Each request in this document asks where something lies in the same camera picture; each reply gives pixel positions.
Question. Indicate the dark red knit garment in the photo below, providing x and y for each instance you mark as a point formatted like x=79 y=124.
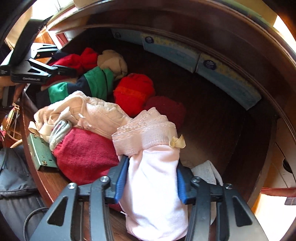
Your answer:
x=83 y=156

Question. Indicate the beige garment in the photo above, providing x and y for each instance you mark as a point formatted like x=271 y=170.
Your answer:
x=114 y=61

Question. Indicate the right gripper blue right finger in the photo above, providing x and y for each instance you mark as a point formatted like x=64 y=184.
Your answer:
x=186 y=192

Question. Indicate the green metal lock plate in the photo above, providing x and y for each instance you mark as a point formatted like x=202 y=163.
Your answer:
x=41 y=154

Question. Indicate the bright red fleece garment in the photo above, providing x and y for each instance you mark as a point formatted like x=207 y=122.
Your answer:
x=132 y=93

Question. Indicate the pink lace-trimmed underwear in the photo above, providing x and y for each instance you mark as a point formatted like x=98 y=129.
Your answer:
x=150 y=198

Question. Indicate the cream quilted bra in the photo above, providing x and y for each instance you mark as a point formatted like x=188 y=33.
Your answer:
x=88 y=113

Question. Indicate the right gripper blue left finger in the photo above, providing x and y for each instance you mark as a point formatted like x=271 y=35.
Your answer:
x=117 y=180

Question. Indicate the green and navy striped garment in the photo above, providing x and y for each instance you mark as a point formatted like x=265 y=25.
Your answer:
x=96 y=83

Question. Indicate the dark blue trousers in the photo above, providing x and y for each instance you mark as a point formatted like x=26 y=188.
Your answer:
x=19 y=196

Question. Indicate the dark wooden drawer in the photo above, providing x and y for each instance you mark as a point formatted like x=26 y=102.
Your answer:
x=239 y=142

